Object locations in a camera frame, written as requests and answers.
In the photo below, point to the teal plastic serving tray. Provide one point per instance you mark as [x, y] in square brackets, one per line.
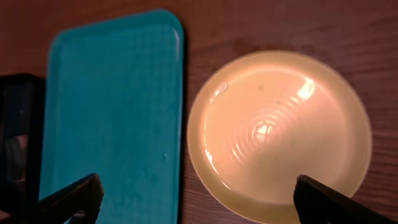
[114, 107]

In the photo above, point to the black plastic tray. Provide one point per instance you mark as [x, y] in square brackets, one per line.
[22, 113]

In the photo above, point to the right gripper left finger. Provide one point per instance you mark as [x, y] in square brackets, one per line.
[78, 202]

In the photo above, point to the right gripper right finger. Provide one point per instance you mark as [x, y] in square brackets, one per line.
[316, 203]

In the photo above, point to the yellow-green plate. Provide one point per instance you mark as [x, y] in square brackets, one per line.
[267, 117]

